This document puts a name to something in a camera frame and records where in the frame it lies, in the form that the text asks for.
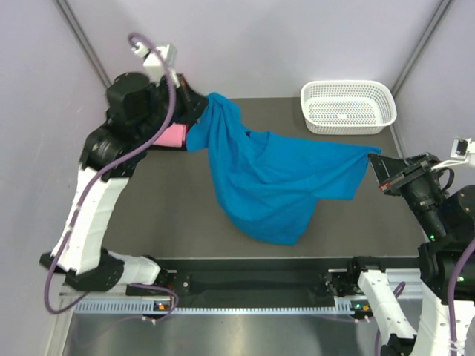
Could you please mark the folded pink t shirt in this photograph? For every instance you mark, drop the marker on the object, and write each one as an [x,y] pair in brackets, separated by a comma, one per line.
[172,137]

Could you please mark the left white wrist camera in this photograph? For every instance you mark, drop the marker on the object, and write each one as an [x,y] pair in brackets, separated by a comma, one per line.
[150,60]

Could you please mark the grey slotted cable duct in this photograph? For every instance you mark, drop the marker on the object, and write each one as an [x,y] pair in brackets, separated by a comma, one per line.
[161,306]

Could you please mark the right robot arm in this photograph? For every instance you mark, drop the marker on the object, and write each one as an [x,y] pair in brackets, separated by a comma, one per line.
[446,261]

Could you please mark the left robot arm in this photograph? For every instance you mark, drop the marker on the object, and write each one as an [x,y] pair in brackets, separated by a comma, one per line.
[137,109]

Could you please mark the blue t shirt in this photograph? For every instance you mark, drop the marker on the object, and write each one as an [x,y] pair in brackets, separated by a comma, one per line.
[269,185]

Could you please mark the aluminium frame rail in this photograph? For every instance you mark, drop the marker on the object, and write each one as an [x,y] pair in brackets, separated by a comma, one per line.
[74,293]

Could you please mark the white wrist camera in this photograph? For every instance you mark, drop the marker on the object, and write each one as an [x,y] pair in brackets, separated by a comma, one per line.
[462,153]
[150,60]

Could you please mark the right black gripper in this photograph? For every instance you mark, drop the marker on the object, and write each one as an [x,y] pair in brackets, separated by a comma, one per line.
[385,168]

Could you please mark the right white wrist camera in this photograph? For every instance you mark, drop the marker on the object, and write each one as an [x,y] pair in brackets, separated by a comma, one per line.
[462,153]

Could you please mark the folded black t shirt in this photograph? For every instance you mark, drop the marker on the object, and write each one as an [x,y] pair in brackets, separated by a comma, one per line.
[166,148]

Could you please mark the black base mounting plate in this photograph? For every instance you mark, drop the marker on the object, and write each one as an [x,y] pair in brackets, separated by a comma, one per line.
[259,282]

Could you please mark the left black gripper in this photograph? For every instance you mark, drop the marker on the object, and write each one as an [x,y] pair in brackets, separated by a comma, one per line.
[194,101]

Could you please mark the white perforated plastic basket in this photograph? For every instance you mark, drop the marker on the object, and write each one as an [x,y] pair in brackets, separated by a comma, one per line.
[347,107]

